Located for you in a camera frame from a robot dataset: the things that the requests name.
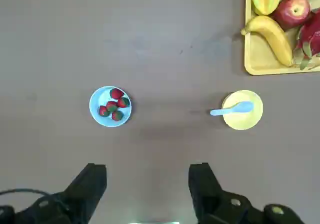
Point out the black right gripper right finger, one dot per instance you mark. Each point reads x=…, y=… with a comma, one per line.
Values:
x=202, y=184

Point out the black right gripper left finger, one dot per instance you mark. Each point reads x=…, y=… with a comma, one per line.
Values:
x=85, y=184

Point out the red toy strawberry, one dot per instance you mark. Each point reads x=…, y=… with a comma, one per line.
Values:
x=117, y=93
x=111, y=106
x=123, y=102
x=104, y=111
x=117, y=115

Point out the light blue plastic spoon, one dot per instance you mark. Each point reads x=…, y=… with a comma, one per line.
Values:
x=241, y=107

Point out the yellow bowl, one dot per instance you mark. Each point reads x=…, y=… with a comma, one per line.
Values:
x=243, y=121

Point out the light blue bowl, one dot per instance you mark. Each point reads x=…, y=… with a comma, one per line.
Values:
x=100, y=99

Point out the yellow plastic tray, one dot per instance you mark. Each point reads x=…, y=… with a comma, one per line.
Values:
x=260, y=59

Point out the yellow banana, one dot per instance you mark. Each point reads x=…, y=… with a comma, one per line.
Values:
x=275, y=36

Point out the red dragon fruit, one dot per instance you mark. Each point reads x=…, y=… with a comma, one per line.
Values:
x=311, y=36

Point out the red apple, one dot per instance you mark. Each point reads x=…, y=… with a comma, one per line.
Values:
x=291, y=12

